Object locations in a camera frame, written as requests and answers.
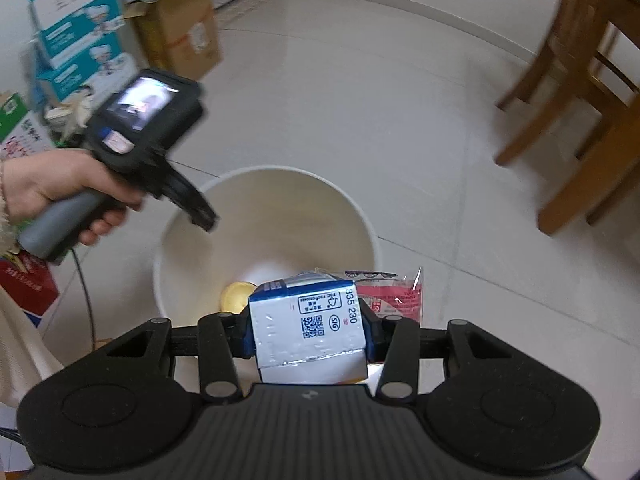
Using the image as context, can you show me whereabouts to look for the person's left hand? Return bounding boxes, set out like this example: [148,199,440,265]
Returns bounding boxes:
[0,150,146,247]

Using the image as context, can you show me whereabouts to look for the red plastic snack wrapper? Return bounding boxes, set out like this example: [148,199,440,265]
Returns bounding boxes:
[330,266,425,323]

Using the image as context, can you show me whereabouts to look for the white plastic trash bin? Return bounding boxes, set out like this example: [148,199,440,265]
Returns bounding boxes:
[152,166,377,386]

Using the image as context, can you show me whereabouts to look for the red cardboard box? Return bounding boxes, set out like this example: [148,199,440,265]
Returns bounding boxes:
[0,255,60,317]

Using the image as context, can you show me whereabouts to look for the teal white carton box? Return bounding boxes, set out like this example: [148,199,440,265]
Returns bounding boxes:
[35,52,136,103]
[27,0,126,68]

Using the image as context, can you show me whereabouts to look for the person's white garment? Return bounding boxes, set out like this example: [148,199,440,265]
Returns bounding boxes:
[0,285,66,406]

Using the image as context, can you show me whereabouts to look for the blue milk carton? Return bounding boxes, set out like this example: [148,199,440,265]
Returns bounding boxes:
[247,272,368,386]

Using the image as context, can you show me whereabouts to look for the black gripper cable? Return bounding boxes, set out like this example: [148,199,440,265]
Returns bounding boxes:
[69,246,98,356]

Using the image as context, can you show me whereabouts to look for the person's left forearm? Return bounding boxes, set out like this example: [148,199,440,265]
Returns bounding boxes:
[0,195,16,256]

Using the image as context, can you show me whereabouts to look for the brown cardboard box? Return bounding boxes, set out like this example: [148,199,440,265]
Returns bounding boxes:
[122,0,223,81]

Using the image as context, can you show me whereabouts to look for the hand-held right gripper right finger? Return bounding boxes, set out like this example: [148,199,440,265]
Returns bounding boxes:
[357,305,501,403]

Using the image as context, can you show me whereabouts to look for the orange peel half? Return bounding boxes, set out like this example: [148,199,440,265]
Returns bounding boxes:
[220,282,257,313]

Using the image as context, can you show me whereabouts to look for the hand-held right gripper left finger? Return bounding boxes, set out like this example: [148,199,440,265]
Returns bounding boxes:
[105,310,253,405]

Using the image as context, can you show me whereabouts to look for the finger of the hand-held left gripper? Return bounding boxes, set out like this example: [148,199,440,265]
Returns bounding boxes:
[162,162,221,233]

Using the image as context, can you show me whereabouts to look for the green white carton box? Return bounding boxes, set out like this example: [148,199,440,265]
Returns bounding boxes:
[0,91,56,161]

